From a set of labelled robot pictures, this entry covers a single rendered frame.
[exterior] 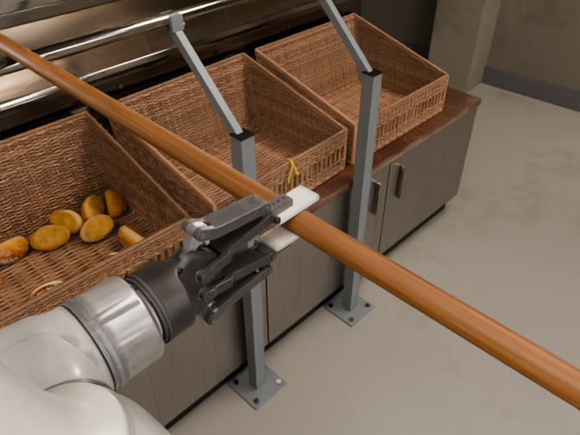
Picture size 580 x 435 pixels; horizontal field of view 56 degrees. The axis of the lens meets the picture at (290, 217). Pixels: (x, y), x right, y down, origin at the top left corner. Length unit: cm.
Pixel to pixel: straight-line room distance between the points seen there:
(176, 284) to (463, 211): 226
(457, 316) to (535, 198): 239
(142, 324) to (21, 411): 20
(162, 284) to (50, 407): 21
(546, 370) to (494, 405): 145
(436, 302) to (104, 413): 32
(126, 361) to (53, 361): 7
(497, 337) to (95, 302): 35
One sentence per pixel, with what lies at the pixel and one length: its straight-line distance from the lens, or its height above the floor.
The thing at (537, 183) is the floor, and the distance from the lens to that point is 302.
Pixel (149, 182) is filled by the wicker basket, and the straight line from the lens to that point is 146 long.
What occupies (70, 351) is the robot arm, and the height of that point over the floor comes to 122.
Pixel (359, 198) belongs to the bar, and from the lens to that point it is 175.
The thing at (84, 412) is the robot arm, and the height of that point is 129.
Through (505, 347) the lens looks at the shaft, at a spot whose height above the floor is 118.
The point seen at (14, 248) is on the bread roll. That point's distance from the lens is 156.
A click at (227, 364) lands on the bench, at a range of 176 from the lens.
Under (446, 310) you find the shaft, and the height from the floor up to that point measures 118.
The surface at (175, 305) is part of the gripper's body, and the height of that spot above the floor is 120.
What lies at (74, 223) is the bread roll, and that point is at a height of 64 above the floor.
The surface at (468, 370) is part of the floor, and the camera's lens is 203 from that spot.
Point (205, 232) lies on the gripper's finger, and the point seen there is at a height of 124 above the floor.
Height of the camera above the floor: 156
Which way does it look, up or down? 38 degrees down
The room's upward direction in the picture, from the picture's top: straight up
